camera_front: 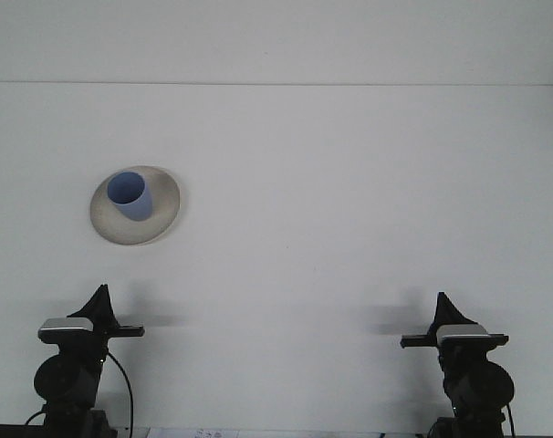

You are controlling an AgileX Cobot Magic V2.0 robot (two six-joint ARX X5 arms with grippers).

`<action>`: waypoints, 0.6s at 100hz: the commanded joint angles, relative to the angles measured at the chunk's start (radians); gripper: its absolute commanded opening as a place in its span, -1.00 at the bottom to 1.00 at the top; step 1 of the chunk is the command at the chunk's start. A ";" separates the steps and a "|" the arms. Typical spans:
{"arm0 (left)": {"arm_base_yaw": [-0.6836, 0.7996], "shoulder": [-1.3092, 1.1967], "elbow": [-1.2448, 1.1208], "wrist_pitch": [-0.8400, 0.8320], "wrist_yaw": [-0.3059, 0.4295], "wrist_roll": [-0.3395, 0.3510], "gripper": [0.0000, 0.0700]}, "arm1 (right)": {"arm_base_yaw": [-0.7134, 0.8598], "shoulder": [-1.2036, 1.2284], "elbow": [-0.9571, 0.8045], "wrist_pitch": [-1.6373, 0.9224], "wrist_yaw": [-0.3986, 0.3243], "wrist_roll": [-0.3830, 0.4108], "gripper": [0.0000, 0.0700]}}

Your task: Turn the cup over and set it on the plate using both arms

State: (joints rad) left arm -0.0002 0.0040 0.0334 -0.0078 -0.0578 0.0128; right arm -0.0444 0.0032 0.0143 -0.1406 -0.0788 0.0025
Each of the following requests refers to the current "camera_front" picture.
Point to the pale round plate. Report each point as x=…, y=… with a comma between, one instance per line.
x=164, y=214

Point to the pale blue cup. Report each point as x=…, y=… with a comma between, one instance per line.
x=132, y=201

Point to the white paper with handwriting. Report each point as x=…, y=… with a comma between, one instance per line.
x=194, y=433

